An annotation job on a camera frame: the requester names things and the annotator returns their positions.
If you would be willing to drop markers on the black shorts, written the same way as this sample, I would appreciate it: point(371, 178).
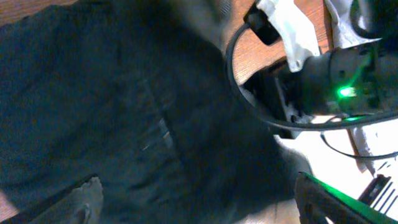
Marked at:
point(134, 92)

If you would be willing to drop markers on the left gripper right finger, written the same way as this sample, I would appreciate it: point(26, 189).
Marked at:
point(318, 202)

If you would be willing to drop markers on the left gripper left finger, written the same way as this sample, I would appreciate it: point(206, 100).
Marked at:
point(80, 203)

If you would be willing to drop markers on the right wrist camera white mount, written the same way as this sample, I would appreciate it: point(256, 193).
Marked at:
point(295, 29)

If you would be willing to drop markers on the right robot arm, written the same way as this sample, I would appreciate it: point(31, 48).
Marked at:
point(376, 20)

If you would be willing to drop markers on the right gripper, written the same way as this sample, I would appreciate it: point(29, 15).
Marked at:
point(340, 89)

